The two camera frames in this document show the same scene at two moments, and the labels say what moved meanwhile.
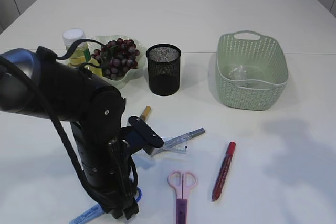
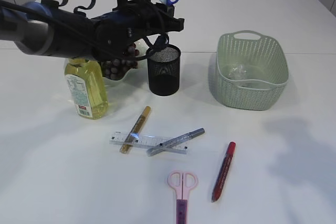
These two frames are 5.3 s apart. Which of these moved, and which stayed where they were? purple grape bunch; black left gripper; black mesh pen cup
Moved: black left gripper
Stayed: black mesh pen cup; purple grape bunch
